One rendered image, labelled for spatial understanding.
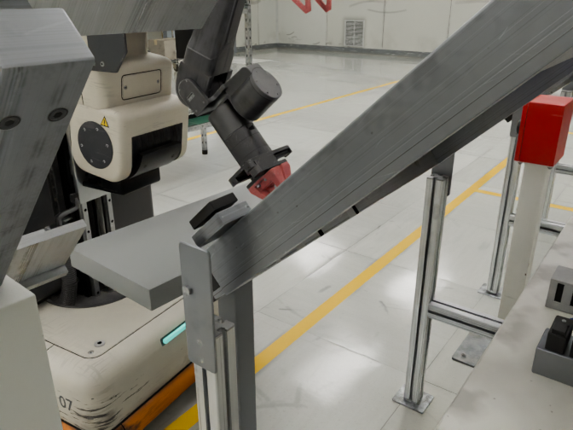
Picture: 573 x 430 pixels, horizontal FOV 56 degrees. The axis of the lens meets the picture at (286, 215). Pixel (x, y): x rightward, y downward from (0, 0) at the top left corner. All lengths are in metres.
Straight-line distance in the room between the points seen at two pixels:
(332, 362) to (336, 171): 1.21
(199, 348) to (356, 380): 0.98
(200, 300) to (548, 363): 0.40
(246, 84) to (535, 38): 0.49
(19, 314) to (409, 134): 0.33
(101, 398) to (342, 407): 0.63
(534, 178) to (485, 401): 0.99
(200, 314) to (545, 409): 0.39
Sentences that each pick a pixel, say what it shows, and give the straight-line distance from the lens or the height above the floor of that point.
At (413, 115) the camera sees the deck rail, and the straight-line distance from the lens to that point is 0.47.
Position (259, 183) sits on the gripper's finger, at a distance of 0.85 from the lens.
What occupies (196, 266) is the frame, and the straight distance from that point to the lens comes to 0.63.
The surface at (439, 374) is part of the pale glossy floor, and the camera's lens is 1.69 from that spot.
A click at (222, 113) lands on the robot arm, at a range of 0.86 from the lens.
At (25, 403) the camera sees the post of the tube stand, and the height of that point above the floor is 0.75.
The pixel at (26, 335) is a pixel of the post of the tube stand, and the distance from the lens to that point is 0.43.
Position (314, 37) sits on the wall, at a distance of 11.10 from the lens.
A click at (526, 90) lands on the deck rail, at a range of 1.14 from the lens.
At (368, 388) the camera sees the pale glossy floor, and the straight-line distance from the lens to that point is 1.60.
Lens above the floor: 1.02
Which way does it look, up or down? 22 degrees down
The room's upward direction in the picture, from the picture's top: straight up
